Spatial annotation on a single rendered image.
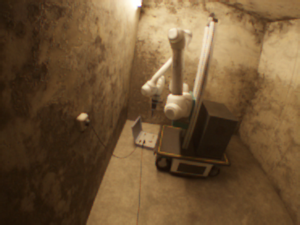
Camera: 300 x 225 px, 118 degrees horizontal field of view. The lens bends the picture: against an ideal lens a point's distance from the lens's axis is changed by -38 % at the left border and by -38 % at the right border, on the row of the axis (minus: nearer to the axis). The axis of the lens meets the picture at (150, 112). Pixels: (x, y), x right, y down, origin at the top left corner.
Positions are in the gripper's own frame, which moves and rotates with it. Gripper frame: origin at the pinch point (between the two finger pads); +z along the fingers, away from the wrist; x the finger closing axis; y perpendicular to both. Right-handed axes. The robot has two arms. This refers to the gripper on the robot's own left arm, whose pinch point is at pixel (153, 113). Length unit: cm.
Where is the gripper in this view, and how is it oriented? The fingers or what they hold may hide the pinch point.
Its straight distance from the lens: 158.7
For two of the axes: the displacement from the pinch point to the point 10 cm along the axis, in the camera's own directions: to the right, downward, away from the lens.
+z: -1.4, 9.1, 4.0
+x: -1.7, 3.8, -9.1
